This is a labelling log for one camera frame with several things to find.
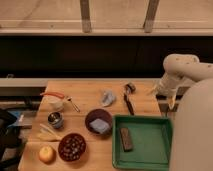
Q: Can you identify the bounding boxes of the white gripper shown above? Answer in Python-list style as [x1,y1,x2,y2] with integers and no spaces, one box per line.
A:
[151,78,177,110]

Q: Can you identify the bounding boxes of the black brush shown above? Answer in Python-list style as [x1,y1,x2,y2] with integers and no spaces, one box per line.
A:
[124,82,136,115]

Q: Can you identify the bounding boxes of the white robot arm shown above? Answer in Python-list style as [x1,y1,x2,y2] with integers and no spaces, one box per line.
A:
[151,54,213,171]

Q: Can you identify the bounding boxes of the green plastic tray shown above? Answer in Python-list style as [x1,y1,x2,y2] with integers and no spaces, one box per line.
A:
[112,115,173,171]

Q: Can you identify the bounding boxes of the crumpled grey cloth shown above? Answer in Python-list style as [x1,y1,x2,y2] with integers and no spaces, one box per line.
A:
[101,90,116,107]

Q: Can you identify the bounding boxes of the brown rectangular block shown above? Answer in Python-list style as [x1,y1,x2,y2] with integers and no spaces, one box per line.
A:
[120,127,133,152]

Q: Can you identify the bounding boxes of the dark purple bowl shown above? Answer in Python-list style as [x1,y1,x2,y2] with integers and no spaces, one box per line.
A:
[85,109,112,135]

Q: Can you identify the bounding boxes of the red bowl with beans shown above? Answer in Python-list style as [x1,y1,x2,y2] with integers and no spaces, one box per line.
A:
[58,133,86,162]

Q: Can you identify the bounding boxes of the small metal cup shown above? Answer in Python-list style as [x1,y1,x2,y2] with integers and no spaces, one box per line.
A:
[48,112,63,129]

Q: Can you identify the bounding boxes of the yellow apple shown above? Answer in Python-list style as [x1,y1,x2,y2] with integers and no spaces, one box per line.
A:
[39,146,55,163]

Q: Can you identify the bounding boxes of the black chair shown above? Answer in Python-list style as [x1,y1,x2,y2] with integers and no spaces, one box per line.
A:
[0,108,22,171]

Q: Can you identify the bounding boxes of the red handled pliers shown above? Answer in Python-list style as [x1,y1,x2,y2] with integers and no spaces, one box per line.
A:
[40,92,65,99]

